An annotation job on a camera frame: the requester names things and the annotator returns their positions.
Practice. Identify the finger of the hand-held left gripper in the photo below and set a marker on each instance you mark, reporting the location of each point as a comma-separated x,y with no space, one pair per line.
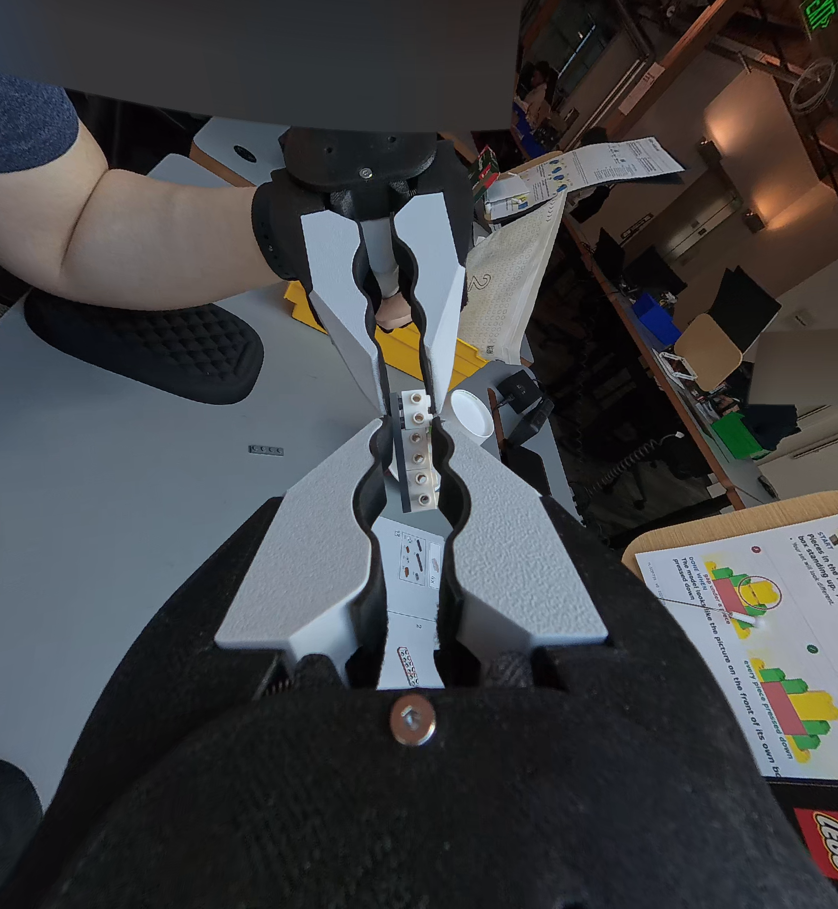
440,263
330,277

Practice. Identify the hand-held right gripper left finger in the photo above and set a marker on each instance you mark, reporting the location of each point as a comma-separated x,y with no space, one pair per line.
298,568

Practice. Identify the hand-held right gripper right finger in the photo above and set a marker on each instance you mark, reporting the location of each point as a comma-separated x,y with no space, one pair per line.
525,568

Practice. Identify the dark grey lego plate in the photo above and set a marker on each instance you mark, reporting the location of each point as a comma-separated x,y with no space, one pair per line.
398,454

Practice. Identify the white lego brick assembly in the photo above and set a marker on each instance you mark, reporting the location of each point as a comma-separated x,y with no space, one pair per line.
420,454

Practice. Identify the person's left forearm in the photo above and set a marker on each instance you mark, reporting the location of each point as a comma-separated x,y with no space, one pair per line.
142,234

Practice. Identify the lego instruction booklet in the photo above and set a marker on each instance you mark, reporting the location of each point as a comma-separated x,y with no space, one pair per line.
412,568

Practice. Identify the small grey studded lego plate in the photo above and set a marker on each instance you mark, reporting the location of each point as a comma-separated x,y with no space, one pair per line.
266,449

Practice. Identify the black lego set box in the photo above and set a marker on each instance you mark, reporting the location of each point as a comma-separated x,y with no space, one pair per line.
831,831

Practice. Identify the person's left hand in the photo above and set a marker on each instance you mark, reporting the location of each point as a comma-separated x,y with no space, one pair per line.
394,314

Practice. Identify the clear numbered plastic bag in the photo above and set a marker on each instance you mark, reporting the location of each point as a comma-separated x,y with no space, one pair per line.
511,284

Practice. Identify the yellow plastic tray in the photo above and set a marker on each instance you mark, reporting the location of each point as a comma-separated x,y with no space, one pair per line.
405,348

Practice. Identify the small red box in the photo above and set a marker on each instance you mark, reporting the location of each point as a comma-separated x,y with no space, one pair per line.
486,167

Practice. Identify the grey background desk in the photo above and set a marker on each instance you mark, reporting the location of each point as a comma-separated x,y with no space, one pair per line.
220,142

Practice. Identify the wooden clipboard board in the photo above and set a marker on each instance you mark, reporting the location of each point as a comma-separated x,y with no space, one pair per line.
674,529

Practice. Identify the black power adapter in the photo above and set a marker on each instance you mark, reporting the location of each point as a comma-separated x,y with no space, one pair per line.
522,394

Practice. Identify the white printed paper sheet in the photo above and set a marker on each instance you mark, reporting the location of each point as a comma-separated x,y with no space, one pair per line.
603,165

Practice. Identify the black quilted wrist rest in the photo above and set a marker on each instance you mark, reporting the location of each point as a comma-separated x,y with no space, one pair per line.
149,348

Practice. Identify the long wooden workbench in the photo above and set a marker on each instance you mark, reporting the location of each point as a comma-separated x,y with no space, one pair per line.
689,419

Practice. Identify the blue storage bin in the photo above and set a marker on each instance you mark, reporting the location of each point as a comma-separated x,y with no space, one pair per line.
655,319

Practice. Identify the green storage bin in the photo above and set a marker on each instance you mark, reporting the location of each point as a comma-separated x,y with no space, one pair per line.
735,434

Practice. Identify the printed task instruction sheet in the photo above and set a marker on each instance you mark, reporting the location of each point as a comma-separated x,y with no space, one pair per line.
781,639

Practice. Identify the beige wooden chair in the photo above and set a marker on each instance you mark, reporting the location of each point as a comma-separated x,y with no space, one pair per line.
710,348

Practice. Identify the black monitor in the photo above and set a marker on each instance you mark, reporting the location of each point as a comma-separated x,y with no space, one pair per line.
746,305

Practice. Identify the blue t-shirt sleeve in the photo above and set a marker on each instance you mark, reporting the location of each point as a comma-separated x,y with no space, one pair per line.
14,121

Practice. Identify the green exit sign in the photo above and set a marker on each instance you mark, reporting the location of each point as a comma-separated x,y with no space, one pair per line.
820,11

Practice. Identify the white plastic frame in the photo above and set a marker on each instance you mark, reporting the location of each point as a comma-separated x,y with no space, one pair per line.
678,366

